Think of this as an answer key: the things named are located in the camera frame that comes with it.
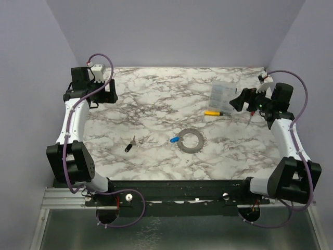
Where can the clear plastic organizer box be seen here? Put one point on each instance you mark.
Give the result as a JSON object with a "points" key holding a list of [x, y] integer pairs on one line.
{"points": [[221, 94]]}

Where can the perforated metal ring disc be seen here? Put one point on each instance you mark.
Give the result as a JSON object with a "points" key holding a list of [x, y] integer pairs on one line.
{"points": [[194, 147]]}

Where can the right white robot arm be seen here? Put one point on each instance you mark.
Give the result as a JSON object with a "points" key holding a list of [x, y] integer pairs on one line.
{"points": [[296, 176]]}

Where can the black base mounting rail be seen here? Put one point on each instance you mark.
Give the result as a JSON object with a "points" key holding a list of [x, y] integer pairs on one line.
{"points": [[176, 198]]}

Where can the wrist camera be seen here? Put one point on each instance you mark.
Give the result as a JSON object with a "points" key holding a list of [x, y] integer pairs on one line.
{"points": [[265, 82], [97, 72]]}

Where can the blue red screwdriver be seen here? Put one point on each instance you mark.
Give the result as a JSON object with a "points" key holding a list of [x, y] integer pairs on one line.
{"points": [[251, 116]]}

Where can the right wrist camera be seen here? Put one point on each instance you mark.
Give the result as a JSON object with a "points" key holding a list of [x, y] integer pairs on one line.
{"points": [[265, 82]]}

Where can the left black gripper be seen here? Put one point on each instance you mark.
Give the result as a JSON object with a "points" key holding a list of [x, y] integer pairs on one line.
{"points": [[108, 96]]}

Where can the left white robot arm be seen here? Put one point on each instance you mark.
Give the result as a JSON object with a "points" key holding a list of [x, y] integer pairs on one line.
{"points": [[69, 158]]}

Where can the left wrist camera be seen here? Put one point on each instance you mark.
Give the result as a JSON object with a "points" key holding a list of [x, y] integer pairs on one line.
{"points": [[97, 72]]}

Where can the aluminium frame rail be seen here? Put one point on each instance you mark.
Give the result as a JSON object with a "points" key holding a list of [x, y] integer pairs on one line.
{"points": [[53, 199]]}

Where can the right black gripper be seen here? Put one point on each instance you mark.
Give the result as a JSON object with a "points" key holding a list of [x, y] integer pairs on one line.
{"points": [[250, 98]]}

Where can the keys with blue tag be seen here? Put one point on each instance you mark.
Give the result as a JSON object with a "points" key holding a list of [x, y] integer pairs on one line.
{"points": [[130, 145]]}

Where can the blue plastic key tag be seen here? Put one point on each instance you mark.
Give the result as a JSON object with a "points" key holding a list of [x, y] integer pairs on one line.
{"points": [[175, 139]]}

